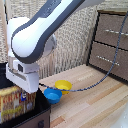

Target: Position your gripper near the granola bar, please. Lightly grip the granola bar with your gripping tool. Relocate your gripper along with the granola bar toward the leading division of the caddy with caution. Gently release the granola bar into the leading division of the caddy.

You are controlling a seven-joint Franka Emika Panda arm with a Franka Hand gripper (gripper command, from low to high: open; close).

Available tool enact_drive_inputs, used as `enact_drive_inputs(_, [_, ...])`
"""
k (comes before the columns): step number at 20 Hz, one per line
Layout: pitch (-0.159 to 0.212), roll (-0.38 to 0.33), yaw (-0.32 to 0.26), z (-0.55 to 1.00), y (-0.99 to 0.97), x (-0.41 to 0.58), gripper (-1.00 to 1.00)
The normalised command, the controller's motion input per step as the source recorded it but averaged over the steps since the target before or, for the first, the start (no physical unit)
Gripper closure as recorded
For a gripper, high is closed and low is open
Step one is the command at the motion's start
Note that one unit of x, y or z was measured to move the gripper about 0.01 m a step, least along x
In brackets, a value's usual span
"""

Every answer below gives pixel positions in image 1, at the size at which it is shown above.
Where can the black fabric storage box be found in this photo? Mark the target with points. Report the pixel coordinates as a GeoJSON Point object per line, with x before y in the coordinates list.
{"type": "Point", "coordinates": [36, 115]}

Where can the brown drawer cabinet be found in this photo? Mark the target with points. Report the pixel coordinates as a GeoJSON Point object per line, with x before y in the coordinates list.
{"type": "Point", "coordinates": [110, 50]}

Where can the granola bar box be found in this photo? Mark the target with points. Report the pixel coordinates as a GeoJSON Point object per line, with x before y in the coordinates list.
{"type": "Point", "coordinates": [15, 103]}

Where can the blue bowl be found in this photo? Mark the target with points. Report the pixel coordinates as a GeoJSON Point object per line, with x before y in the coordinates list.
{"type": "Point", "coordinates": [53, 95]}

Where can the yellow bowl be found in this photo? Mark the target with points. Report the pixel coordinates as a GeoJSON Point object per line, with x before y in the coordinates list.
{"type": "Point", "coordinates": [64, 86]}

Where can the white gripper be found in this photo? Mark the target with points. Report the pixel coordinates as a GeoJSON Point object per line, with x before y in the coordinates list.
{"type": "Point", "coordinates": [25, 75]}

